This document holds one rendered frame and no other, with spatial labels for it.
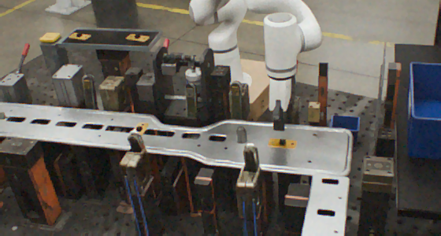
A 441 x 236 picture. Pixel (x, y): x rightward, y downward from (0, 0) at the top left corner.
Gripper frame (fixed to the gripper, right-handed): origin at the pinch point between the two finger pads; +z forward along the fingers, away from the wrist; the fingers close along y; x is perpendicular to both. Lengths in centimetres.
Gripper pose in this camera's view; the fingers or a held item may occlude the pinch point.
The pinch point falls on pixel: (281, 118)
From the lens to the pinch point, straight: 149.7
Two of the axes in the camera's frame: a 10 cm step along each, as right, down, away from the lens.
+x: 9.6, 0.9, -2.7
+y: -2.7, 5.7, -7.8
